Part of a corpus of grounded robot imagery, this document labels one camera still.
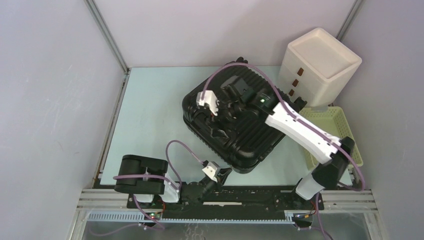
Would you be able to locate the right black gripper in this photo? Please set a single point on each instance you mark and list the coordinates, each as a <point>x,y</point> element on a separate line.
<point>220,106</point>

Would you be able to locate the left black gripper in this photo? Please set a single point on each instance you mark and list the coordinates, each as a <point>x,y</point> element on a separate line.
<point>222,175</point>

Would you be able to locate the black ribbed hard-shell suitcase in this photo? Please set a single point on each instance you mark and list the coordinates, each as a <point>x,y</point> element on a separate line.
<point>244,145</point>

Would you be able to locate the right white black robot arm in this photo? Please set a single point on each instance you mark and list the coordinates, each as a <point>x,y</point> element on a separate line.
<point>267,105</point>

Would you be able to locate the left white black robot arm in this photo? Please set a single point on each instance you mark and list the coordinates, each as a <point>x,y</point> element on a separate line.
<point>146,177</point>

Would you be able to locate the white stacked drawer unit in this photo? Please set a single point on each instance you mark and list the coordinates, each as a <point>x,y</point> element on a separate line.
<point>316,67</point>

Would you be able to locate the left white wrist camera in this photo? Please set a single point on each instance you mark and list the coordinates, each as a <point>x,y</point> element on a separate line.
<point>211,170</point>

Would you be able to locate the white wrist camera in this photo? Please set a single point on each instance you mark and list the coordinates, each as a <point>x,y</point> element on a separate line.
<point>208,100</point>
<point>211,170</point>

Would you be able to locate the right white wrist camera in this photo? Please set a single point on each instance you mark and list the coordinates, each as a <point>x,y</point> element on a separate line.
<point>208,100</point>

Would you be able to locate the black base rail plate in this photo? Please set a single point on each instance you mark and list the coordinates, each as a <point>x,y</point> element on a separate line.
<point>239,203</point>

